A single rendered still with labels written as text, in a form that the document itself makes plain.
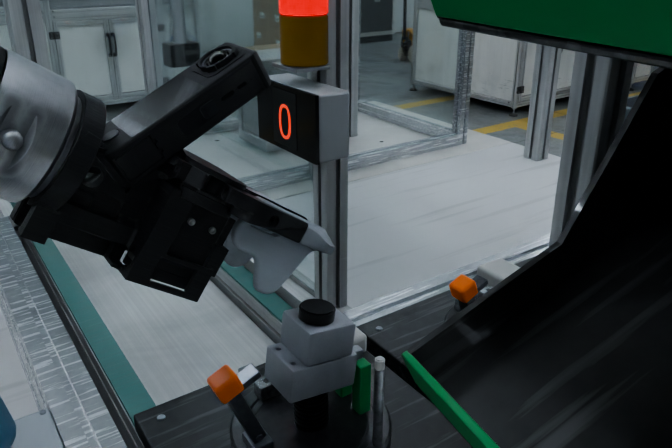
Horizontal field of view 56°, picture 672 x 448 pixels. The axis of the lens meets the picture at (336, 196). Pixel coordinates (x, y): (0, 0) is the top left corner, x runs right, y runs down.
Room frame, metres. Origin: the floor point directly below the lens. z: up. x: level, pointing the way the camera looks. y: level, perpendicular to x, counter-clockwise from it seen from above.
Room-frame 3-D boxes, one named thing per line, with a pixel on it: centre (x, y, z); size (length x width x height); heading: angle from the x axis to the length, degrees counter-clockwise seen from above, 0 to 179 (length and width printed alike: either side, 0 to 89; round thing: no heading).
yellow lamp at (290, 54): (0.66, 0.03, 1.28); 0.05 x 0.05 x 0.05
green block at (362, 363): (0.45, -0.02, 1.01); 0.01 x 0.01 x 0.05; 35
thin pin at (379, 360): (0.41, -0.03, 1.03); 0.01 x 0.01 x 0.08
